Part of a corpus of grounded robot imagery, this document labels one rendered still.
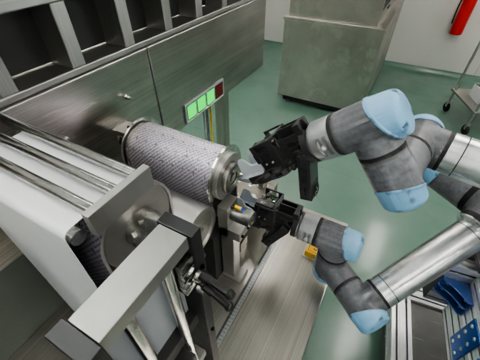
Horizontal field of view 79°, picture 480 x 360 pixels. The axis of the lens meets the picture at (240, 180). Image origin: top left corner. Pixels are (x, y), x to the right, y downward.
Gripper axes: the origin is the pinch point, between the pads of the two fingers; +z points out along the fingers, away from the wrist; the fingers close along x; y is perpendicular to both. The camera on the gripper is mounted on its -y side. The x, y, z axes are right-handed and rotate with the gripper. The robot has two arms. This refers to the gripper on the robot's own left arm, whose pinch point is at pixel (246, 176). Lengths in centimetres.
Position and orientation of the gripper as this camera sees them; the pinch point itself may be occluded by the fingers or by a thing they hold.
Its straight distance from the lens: 68.2
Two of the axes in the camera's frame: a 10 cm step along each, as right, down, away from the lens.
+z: -6.7, 2.3, 7.1
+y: -5.6, -7.7, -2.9
